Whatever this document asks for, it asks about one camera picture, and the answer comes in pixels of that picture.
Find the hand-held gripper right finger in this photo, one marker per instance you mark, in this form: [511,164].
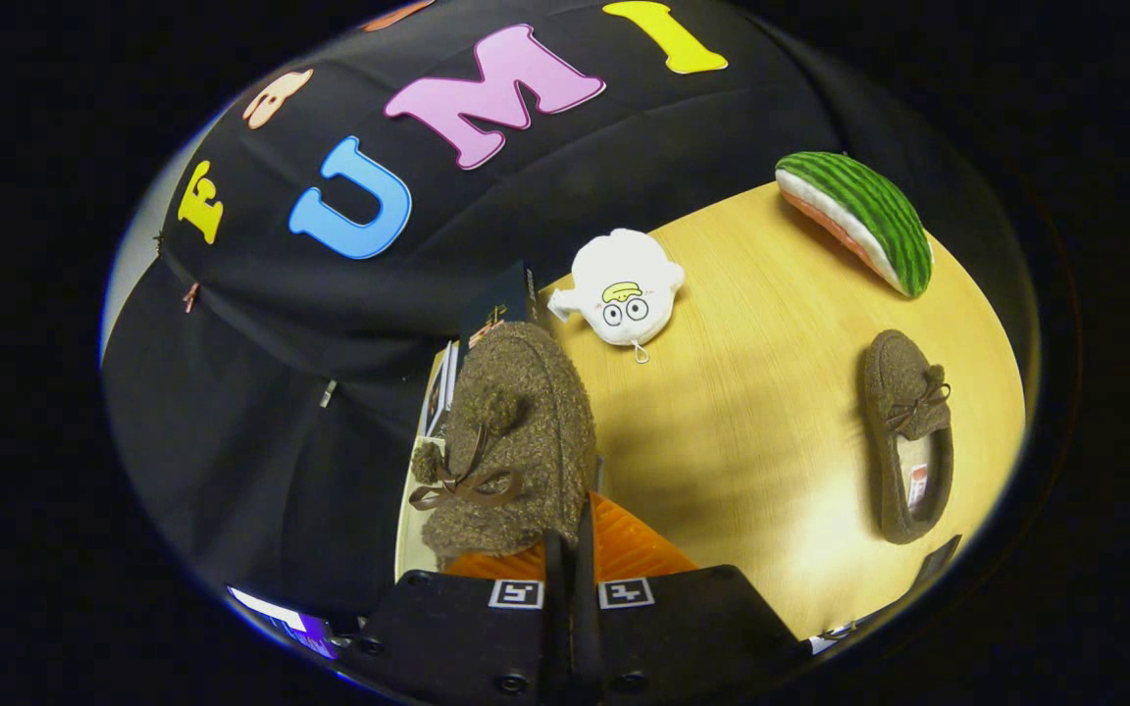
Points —
[683,632]

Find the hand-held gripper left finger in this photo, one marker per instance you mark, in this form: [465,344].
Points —
[457,637]

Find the brown fuzzy shoe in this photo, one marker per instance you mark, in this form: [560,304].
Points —
[894,382]
[526,412]

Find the computer monitor screen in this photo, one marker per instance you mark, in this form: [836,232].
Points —
[281,618]

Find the silver metal clip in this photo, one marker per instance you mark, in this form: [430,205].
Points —
[328,393]

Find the black backdrop cloth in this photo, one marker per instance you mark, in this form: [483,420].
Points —
[261,441]

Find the dark hardcover book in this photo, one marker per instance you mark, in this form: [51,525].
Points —
[496,294]

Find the white plush toy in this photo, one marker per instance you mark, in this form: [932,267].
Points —
[619,284]

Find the pink clip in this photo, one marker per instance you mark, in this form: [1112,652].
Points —
[190,297]

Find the watermelon slice plush toy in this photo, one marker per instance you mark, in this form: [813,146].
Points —
[869,211]

